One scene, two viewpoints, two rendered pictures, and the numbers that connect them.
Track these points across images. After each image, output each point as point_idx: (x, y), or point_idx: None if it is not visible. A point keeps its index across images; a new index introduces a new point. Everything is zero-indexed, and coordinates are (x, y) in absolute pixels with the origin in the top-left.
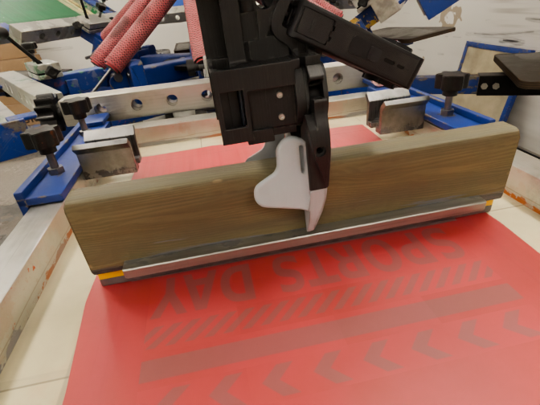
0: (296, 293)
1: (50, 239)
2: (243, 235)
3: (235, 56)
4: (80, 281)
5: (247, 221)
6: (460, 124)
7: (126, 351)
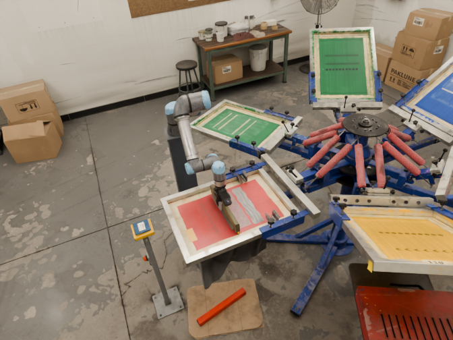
0: (214, 213)
1: None
2: None
3: (216, 188)
4: None
5: None
6: (263, 228)
7: (203, 201)
